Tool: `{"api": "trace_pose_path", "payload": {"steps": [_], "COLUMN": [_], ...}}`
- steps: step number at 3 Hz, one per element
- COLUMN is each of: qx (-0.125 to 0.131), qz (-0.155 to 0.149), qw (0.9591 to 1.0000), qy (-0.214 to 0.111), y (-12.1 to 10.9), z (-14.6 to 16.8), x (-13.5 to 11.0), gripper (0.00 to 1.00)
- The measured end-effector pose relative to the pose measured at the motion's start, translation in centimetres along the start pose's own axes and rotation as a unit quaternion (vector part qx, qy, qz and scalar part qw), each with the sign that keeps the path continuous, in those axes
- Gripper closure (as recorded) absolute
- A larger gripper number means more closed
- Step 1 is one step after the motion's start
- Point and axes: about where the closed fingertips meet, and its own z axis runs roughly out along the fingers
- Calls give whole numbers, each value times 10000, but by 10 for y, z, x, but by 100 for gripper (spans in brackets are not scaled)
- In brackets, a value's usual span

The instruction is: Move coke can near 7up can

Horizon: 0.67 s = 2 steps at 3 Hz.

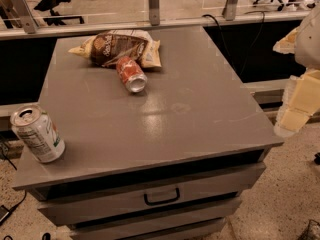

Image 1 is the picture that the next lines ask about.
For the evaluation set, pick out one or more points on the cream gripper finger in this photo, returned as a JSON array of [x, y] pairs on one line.
[[287, 44], [301, 100]]

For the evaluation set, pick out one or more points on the red coke can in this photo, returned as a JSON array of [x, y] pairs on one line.
[[131, 74]]

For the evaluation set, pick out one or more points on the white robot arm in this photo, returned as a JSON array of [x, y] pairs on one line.
[[307, 44]]

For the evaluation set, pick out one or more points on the white green 7up can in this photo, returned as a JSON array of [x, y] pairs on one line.
[[35, 128]]

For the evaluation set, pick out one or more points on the grey drawer cabinet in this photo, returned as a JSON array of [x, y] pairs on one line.
[[195, 127]]

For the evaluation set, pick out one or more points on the brown chip bag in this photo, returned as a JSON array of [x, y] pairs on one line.
[[106, 48]]

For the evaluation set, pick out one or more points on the black office chair left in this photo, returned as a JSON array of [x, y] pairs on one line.
[[55, 18]]

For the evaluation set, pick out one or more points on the metal railing post right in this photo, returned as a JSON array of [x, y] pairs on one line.
[[229, 11]]

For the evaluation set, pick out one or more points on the metal railing post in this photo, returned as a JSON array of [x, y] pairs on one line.
[[229, 11], [20, 14], [154, 12]]

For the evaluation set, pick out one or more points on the metal railing post middle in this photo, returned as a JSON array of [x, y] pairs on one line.
[[154, 12]]

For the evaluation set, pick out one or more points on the black drawer handle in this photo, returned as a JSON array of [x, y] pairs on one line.
[[162, 197]]

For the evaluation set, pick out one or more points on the metal railing post left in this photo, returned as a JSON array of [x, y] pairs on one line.
[[20, 14]]

